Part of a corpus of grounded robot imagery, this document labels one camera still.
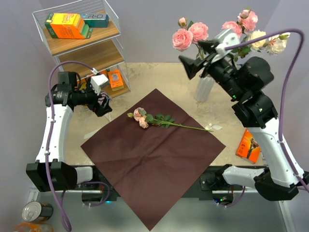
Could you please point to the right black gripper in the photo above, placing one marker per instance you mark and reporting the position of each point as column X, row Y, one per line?
column 191, row 66

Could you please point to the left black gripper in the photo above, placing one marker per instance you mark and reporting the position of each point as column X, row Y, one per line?
column 99, row 110

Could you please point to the peach pink flower stem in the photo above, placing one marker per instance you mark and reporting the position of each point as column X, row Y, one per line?
column 145, row 120

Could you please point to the cream white flower stem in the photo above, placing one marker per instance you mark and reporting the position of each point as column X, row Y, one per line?
column 273, row 45

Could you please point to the red wrapping paper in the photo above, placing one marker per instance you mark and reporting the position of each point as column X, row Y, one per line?
column 130, row 156

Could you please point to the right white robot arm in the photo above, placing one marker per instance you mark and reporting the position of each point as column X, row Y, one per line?
column 256, row 111

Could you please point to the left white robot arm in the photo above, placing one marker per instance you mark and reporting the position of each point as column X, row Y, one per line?
column 50, row 166

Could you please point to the white ribbed vase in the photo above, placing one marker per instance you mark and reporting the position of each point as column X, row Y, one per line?
column 203, row 89

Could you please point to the purple wavy cloth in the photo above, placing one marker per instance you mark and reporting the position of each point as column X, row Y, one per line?
column 104, row 98

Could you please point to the orange blister pack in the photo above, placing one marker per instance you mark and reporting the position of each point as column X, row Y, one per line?
column 116, row 81

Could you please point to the teal box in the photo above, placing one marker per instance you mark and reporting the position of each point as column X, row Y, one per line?
column 96, row 20

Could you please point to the orange sponge pack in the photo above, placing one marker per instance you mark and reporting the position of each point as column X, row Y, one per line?
column 67, row 26

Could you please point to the orange razor package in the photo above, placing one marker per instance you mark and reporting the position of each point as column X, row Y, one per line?
column 248, row 148

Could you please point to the metal tin can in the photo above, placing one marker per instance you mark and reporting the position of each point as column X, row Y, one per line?
column 35, row 211

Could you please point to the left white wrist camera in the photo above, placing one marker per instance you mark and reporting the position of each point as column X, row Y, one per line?
column 98, row 82

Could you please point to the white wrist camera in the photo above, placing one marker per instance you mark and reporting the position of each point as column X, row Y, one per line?
column 225, row 38
column 98, row 82

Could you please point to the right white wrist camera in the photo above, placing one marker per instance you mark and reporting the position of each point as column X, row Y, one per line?
column 225, row 38

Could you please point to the white wire wooden shelf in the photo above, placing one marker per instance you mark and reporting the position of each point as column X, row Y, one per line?
column 103, row 51

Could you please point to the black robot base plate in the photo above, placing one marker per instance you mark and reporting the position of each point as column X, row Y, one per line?
column 204, row 188

